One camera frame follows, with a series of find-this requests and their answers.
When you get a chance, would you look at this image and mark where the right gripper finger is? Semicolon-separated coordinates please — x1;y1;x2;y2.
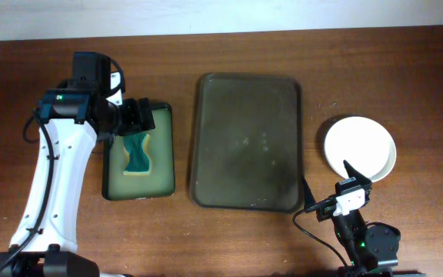
343;160;371;184
301;176;316;211

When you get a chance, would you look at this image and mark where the green yellow sponge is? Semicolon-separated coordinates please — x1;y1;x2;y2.
123;132;152;175

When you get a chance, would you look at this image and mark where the white plate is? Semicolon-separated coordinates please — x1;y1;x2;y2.
323;116;397;182

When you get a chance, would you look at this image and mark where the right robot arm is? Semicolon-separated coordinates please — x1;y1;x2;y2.
292;161;424;276

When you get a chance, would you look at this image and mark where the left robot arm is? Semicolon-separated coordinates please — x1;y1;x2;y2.
0;52;155;276

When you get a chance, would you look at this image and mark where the black water tray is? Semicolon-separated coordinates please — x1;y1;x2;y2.
102;102;175;201

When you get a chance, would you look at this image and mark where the large brown serving tray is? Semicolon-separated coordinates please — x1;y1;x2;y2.
189;73;304;213

